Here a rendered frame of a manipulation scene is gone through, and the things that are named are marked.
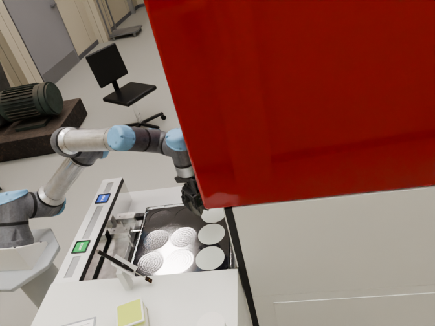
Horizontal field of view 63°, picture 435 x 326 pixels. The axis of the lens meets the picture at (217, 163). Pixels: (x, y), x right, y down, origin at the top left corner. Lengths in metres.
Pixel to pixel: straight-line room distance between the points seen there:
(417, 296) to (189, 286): 0.71
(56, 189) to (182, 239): 0.60
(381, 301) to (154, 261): 0.76
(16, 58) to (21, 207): 4.20
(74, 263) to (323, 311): 0.87
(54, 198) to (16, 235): 0.20
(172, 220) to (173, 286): 0.36
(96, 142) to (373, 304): 1.03
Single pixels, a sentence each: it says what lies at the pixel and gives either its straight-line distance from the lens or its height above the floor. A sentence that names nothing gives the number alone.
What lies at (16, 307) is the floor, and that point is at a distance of 2.85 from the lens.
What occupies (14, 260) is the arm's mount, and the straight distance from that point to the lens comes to 1.68.
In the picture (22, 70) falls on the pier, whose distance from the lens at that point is 5.76.
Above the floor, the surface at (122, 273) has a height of 1.04.
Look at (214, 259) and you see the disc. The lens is 1.25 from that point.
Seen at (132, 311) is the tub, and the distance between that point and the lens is 1.06.
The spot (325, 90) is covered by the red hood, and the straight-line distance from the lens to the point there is 0.77.
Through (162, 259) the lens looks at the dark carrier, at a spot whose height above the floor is 0.90.
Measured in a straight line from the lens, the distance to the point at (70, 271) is 1.37.
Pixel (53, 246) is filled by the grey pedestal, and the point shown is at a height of 0.82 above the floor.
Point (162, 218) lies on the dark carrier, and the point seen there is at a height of 0.90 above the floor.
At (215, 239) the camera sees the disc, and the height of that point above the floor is 0.90.
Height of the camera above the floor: 1.86
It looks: 35 degrees down
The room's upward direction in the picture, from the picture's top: 13 degrees counter-clockwise
